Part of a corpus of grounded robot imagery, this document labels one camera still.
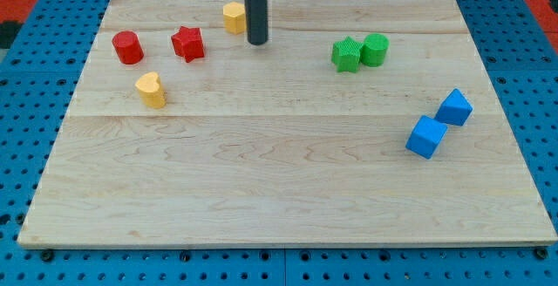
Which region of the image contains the dark grey cylindrical robot stick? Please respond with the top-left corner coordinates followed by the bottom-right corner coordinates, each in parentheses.
top-left (244, 0), bottom-right (269, 45)

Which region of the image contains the red cylinder block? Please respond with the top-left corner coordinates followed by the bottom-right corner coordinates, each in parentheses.
top-left (112, 31), bottom-right (144, 65)

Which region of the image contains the green cylinder block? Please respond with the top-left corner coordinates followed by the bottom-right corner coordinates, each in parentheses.
top-left (360, 33), bottom-right (390, 67)

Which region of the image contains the green star block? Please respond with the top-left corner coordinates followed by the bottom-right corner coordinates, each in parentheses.
top-left (331, 37), bottom-right (363, 73)

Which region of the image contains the red star block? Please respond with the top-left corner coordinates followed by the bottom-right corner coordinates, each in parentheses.
top-left (171, 26), bottom-right (205, 63)

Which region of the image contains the yellow hexagon block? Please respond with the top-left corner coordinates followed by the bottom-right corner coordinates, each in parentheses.
top-left (222, 2), bottom-right (247, 34)

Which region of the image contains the blue triangular prism block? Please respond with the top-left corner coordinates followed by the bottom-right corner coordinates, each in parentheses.
top-left (435, 88), bottom-right (473, 126)

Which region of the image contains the light wooden board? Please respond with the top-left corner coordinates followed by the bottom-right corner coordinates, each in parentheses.
top-left (18, 0), bottom-right (557, 249)

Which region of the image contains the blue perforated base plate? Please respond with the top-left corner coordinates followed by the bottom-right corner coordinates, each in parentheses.
top-left (1, 0), bottom-right (557, 285)

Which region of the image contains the yellow heart block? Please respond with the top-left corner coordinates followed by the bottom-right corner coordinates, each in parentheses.
top-left (135, 71), bottom-right (167, 109)

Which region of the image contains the blue cube block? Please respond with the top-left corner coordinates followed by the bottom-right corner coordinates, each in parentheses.
top-left (405, 115), bottom-right (448, 160)

